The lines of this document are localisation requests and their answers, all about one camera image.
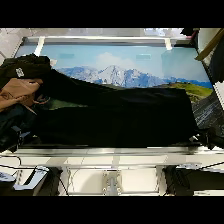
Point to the black pants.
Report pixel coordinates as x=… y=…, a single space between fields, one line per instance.
x=126 y=116

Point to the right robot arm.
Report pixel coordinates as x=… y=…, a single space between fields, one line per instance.
x=208 y=113

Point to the black garment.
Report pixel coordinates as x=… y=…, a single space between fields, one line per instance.
x=31 y=65

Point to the silver frame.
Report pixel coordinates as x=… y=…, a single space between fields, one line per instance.
x=111 y=181

